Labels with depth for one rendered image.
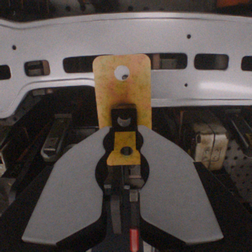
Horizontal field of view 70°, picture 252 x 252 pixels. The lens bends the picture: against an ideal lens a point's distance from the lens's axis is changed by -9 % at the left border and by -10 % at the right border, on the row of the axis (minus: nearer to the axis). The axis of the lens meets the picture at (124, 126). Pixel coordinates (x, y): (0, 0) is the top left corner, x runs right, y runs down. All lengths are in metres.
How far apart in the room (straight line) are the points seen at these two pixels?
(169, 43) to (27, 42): 0.27
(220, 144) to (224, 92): 0.11
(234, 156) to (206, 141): 0.59
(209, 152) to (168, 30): 0.24
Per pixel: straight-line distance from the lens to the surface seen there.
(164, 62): 0.40
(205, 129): 0.39
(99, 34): 0.38
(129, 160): 0.16
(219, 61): 0.44
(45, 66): 0.44
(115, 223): 0.32
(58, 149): 0.37
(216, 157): 0.41
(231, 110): 0.48
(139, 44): 0.38
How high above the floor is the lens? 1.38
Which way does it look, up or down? 64 degrees down
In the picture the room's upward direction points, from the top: 178 degrees counter-clockwise
